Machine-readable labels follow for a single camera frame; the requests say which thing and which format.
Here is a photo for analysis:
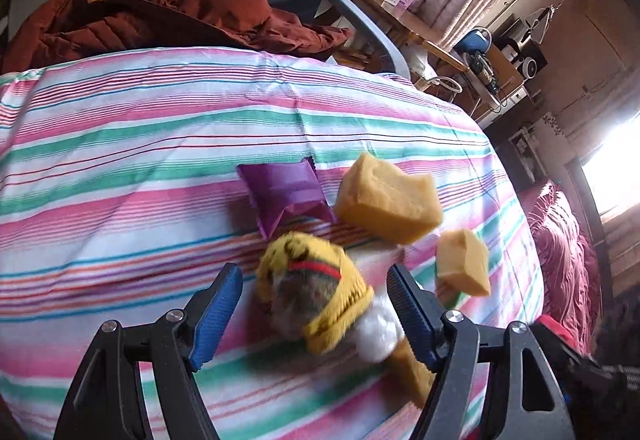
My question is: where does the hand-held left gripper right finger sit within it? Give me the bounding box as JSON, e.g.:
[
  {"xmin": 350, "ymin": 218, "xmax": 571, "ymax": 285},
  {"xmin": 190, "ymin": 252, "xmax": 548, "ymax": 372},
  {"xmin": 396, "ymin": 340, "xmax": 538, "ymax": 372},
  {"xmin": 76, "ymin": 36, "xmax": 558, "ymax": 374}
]
[{"xmin": 386, "ymin": 262, "xmax": 576, "ymax": 440}]

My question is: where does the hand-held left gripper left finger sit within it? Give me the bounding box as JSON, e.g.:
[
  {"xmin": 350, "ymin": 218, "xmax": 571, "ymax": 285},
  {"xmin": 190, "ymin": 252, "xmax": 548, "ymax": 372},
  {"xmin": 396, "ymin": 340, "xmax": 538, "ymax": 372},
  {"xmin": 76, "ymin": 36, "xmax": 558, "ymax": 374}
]
[{"xmin": 54, "ymin": 262, "xmax": 244, "ymax": 440}]

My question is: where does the small yellow sponge block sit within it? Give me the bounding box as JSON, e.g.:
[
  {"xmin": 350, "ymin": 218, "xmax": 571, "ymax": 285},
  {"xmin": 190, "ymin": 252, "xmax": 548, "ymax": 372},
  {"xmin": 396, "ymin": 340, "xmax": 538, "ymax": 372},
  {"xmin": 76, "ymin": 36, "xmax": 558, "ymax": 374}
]
[{"xmin": 435, "ymin": 228, "xmax": 492, "ymax": 306}]

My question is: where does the plush toy with yellow hat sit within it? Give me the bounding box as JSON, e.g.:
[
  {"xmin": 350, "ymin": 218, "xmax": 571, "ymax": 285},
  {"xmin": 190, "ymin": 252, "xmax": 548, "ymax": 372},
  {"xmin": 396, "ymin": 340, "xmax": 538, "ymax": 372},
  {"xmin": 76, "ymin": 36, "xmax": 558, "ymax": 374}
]
[{"xmin": 256, "ymin": 231, "xmax": 436, "ymax": 408}]

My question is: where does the large yellow sponge block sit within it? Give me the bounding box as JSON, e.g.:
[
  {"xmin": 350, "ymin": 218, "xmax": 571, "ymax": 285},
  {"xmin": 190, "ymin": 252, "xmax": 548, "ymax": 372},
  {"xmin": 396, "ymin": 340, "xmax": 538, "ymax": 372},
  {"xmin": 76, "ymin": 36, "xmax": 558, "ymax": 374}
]
[{"xmin": 334, "ymin": 152, "xmax": 444, "ymax": 246}]

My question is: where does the purple foil packet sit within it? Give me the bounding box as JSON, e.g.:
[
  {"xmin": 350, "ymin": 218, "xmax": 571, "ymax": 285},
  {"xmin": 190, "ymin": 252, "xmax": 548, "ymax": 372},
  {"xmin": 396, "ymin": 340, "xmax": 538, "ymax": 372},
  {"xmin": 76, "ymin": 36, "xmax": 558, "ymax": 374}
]
[{"xmin": 236, "ymin": 157, "xmax": 337, "ymax": 241}]

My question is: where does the dark red blanket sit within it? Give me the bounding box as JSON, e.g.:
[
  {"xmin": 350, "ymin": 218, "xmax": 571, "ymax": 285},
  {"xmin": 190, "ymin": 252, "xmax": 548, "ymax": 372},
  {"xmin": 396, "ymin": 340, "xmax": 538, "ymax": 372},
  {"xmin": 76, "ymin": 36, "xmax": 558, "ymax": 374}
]
[{"xmin": 520, "ymin": 180, "xmax": 606, "ymax": 356}]

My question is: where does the striped pink green blanket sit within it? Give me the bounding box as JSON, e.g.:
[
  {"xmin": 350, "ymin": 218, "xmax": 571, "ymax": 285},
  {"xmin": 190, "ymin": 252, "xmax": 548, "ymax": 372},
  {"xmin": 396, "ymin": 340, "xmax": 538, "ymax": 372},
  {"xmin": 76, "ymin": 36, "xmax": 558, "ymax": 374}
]
[{"xmin": 0, "ymin": 46, "xmax": 546, "ymax": 440}]

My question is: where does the blue round appliance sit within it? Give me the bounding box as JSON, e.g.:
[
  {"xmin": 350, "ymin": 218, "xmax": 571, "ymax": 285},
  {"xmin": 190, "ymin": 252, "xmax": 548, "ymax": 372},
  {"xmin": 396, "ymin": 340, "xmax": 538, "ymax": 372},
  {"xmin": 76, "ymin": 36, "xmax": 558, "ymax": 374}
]
[{"xmin": 454, "ymin": 26, "xmax": 493, "ymax": 57}]

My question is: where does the black round speaker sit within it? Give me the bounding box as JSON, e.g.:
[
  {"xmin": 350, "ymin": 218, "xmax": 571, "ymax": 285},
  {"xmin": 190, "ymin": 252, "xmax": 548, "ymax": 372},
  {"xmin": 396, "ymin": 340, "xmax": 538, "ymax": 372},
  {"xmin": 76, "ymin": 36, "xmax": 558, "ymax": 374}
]
[{"xmin": 517, "ymin": 42, "xmax": 549, "ymax": 77}]

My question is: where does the wooden desk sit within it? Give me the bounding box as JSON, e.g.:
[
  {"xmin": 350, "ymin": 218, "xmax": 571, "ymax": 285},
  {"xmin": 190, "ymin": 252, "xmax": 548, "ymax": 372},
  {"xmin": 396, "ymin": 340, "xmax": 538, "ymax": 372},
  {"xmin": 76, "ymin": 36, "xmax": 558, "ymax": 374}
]
[{"xmin": 340, "ymin": 0, "xmax": 501, "ymax": 111}]

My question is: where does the rust red jacket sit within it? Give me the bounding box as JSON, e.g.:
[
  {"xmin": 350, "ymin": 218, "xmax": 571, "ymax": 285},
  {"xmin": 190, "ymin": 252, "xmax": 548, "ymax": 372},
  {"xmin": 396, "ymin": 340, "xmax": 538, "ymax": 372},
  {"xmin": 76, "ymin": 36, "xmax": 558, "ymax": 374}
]
[{"xmin": 2, "ymin": 0, "xmax": 353, "ymax": 73}]

